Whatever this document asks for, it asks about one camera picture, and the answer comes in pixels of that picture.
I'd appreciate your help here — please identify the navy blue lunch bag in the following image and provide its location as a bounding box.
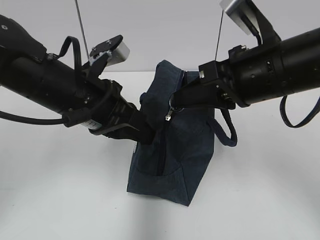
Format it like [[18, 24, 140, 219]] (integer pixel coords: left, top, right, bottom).
[[126, 60, 238, 206]]

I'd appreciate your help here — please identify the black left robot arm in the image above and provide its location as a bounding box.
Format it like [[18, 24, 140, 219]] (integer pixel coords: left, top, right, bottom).
[[0, 16, 155, 144]]

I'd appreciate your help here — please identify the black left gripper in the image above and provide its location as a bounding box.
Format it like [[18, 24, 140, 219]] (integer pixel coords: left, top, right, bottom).
[[62, 78, 156, 145]]

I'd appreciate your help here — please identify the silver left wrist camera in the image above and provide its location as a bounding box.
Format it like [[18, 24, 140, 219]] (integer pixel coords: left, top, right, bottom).
[[88, 34, 130, 67]]

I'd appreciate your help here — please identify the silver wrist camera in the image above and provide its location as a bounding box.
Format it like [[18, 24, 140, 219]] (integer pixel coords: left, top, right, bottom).
[[88, 34, 130, 67], [219, 0, 282, 46]]

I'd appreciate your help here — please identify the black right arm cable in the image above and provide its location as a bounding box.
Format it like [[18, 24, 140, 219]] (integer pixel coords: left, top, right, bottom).
[[279, 94, 320, 129]]

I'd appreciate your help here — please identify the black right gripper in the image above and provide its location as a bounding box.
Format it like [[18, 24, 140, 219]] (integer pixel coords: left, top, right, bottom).
[[172, 45, 250, 110]]

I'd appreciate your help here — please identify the metal zipper pull ring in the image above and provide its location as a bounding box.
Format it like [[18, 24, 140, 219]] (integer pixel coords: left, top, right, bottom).
[[164, 93, 185, 123]]

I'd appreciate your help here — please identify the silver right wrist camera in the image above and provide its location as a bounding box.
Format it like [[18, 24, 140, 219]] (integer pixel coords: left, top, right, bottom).
[[219, 0, 282, 46]]

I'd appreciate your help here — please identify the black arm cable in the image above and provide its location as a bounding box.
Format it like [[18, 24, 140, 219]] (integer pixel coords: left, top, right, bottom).
[[279, 94, 320, 129], [0, 111, 68, 126]]

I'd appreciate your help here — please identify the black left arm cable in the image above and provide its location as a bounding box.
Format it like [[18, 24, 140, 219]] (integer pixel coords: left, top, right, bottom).
[[0, 111, 68, 126]]

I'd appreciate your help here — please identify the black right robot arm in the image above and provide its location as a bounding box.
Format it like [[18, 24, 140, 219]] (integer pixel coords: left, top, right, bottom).
[[171, 28, 320, 110]]

